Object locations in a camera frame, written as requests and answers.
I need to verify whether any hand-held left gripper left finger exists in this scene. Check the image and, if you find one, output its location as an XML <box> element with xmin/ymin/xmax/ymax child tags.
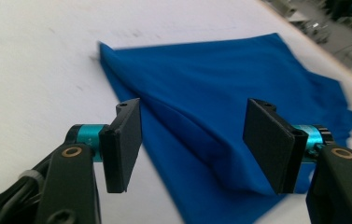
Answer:
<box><xmin>65</xmin><ymin>97</ymin><xmax>143</xmax><ymax>194</ymax></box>

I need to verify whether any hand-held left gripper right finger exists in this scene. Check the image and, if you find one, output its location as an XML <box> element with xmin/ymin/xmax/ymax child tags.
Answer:
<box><xmin>242</xmin><ymin>98</ymin><xmax>334</xmax><ymax>196</ymax></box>

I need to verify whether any blue t-shirt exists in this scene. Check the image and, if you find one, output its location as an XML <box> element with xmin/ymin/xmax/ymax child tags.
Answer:
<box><xmin>98</xmin><ymin>32</ymin><xmax>352</xmax><ymax>224</ymax></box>

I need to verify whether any light wooden table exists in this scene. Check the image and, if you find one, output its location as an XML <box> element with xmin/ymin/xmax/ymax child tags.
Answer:
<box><xmin>259</xmin><ymin>0</ymin><xmax>352</xmax><ymax>94</ymax></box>

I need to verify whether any white felt mat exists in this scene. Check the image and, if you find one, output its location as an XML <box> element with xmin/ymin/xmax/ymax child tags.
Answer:
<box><xmin>0</xmin><ymin>0</ymin><xmax>352</xmax><ymax>224</ymax></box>

